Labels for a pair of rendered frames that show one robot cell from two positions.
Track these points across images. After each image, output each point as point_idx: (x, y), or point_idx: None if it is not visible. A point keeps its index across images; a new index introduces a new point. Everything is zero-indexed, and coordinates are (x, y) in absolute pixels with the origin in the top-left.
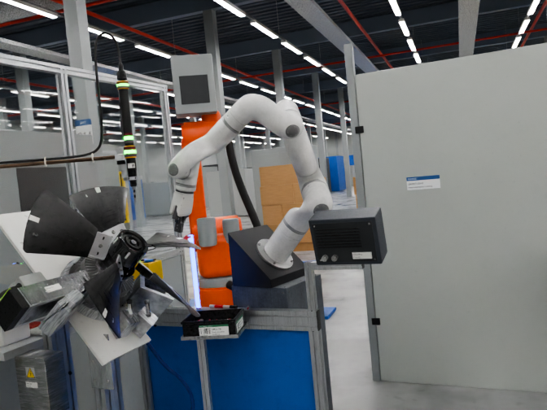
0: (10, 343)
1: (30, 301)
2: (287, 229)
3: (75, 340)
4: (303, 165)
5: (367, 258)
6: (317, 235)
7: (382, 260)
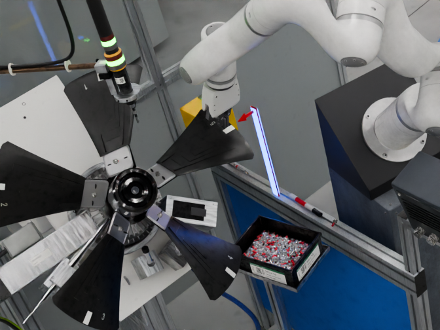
0: (49, 228)
1: (11, 287)
2: (400, 123)
3: (155, 161)
4: (401, 73)
5: None
6: (405, 204)
7: None
